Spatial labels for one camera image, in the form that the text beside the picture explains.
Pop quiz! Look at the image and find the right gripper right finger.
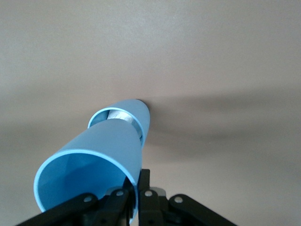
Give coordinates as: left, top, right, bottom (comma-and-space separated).
138, 168, 165, 226

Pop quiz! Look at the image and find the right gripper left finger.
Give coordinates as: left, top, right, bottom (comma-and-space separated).
98, 180, 135, 226

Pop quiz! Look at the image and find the blue plastic cup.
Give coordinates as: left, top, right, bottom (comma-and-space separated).
33, 119, 144, 224
87, 98, 151, 149

